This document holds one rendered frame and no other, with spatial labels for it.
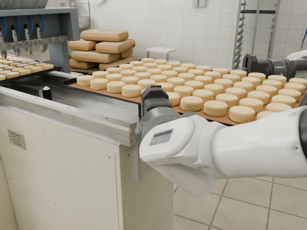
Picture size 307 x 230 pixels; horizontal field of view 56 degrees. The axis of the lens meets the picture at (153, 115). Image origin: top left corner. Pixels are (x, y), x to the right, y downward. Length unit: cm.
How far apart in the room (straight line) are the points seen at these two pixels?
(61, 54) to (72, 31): 17
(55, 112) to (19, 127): 23
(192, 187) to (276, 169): 16
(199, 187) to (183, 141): 11
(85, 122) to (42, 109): 21
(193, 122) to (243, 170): 9
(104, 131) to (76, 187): 29
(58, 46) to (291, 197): 173
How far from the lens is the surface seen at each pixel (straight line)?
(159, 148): 39
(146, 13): 526
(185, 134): 37
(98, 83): 79
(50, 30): 159
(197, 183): 44
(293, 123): 30
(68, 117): 96
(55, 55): 171
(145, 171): 93
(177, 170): 42
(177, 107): 65
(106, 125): 84
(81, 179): 102
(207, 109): 62
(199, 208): 191
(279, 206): 206
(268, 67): 101
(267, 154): 31
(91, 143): 91
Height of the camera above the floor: 123
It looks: 22 degrees down
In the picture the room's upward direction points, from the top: straight up
